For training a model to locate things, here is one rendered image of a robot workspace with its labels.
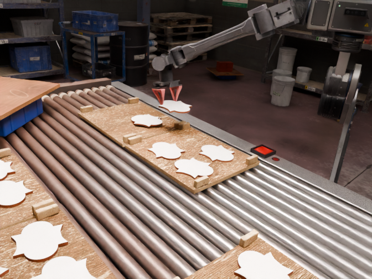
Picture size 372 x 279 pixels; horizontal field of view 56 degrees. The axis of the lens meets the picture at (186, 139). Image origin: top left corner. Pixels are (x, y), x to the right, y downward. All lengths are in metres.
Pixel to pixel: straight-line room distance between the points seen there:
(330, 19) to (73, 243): 1.47
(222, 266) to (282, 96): 4.32
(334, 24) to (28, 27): 4.51
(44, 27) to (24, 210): 4.78
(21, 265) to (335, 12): 1.60
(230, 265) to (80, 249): 0.37
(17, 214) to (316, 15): 1.51
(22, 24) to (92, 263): 4.88
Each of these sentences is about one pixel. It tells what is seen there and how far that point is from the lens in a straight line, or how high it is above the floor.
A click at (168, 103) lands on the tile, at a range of 1.54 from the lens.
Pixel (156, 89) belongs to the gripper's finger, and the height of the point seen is 1.12.
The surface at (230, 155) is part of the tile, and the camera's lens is 1.38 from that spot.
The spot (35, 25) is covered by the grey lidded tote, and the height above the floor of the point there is 0.79.
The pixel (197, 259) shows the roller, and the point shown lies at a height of 0.92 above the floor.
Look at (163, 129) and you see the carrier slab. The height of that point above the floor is 0.94.
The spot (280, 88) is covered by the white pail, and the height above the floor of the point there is 0.26.
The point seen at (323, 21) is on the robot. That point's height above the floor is 1.42.
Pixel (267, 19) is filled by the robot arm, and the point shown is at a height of 1.45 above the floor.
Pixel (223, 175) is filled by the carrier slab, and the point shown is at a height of 0.94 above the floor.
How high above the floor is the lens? 1.56
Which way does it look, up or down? 25 degrees down
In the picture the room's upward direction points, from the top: 4 degrees clockwise
